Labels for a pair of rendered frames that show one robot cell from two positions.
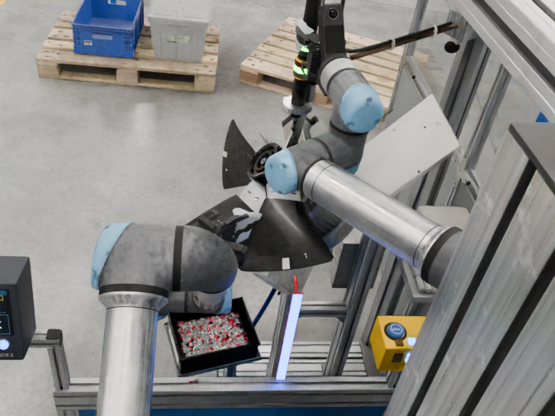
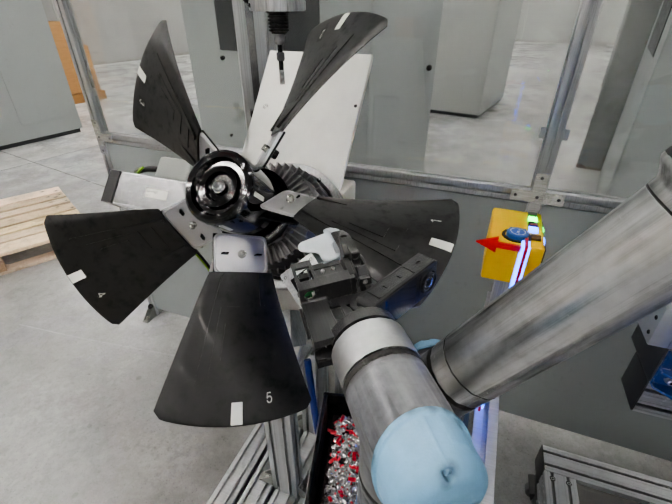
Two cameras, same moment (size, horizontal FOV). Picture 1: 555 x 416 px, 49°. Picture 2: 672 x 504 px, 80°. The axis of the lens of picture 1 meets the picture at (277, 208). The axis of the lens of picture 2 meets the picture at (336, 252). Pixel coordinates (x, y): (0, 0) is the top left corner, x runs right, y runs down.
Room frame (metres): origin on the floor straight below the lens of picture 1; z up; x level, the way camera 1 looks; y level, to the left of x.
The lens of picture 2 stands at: (0.88, 0.45, 1.46)
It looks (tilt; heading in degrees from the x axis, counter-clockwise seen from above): 32 degrees down; 302
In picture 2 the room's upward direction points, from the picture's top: straight up
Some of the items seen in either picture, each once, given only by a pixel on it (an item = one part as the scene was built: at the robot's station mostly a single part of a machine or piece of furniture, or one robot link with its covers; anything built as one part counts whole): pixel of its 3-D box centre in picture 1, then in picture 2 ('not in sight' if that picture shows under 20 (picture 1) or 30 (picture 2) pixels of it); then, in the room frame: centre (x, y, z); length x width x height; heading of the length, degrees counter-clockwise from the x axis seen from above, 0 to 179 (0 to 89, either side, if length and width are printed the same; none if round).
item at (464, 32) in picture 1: (467, 22); not in sight; (1.70, -0.45, 1.54); 0.10 x 0.07 x 0.09; 136
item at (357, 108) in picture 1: (355, 101); not in sight; (0.99, -0.11, 1.63); 0.11 x 0.08 x 0.09; 21
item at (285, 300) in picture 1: (283, 328); (280, 415); (1.41, -0.09, 0.46); 0.09 x 0.05 x 0.91; 11
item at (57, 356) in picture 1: (58, 360); not in sight; (0.80, 0.45, 0.96); 0.03 x 0.03 x 0.20; 11
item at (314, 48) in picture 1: (327, 62); not in sight; (1.14, -0.05, 1.63); 0.12 x 0.08 x 0.09; 21
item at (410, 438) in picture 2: not in sight; (409, 436); (0.93, 0.26, 1.17); 0.11 x 0.08 x 0.09; 138
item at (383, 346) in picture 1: (408, 344); (511, 247); (0.95, -0.37, 1.02); 0.16 x 0.10 x 0.11; 101
